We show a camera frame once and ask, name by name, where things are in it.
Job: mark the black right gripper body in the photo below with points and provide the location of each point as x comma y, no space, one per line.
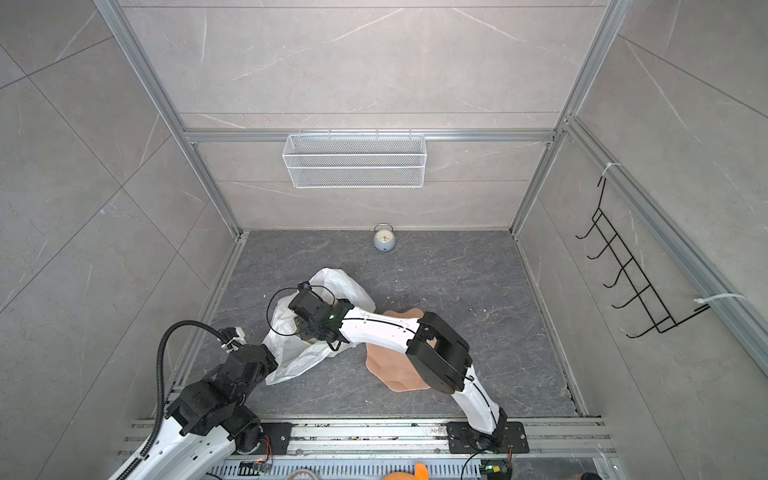
308,331

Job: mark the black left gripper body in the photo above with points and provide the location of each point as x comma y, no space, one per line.
268,366

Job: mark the white plastic bag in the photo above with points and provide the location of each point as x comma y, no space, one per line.
293,345

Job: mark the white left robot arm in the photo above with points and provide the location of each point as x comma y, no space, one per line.
206,423

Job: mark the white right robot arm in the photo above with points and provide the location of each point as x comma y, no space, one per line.
436,351

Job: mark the pink wavy plastic bowl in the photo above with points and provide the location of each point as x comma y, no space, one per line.
386,358

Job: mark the light blue alarm clock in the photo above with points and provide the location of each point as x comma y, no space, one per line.
384,239

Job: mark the orange object at bottom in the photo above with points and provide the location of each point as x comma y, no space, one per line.
418,472

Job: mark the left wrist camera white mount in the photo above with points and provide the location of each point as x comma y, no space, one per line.
232,338

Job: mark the white wire mesh basket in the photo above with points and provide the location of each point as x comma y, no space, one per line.
348,161

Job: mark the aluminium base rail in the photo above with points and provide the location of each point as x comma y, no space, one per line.
328,448

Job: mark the black wire hook rack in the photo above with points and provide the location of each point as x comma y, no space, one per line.
631,273

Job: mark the aluminium frame rail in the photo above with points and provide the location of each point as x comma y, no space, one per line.
123,33

